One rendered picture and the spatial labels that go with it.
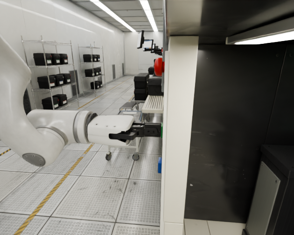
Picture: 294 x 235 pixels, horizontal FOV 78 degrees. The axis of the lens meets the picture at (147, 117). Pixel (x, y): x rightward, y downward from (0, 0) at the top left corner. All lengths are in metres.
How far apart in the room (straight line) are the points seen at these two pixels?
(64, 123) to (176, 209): 0.31
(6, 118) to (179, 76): 0.33
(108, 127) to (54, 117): 0.14
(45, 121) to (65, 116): 0.04
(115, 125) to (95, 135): 0.05
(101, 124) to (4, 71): 0.21
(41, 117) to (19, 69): 0.12
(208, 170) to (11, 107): 0.50
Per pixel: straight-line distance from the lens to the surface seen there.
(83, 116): 0.46
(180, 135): 0.31
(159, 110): 2.07
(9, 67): 0.46
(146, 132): 0.44
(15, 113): 0.43
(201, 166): 0.57
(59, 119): 0.48
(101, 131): 0.43
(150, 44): 4.87
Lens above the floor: 1.37
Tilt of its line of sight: 19 degrees down
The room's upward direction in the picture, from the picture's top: straight up
